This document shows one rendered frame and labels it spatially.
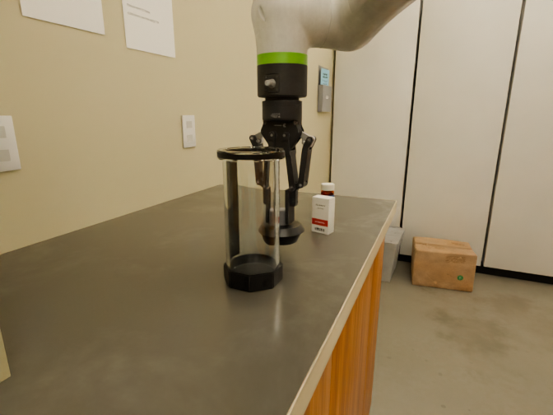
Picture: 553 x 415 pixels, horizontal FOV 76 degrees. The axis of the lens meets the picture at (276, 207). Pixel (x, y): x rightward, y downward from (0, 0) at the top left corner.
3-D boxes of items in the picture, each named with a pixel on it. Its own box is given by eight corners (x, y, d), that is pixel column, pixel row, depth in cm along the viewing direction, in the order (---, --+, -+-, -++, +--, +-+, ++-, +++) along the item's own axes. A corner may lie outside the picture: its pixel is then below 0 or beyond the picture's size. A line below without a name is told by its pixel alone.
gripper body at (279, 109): (252, 99, 64) (253, 150, 67) (295, 98, 61) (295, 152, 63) (270, 100, 71) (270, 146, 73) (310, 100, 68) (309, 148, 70)
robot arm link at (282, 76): (316, 67, 67) (271, 70, 71) (292, 60, 57) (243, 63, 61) (314, 101, 69) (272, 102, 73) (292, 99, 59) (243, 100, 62)
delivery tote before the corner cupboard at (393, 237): (316, 271, 286) (317, 232, 277) (332, 253, 322) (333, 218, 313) (394, 286, 260) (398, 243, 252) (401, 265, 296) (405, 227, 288)
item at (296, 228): (251, 244, 71) (251, 212, 69) (271, 230, 79) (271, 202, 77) (294, 250, 67) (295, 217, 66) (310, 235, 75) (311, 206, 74)
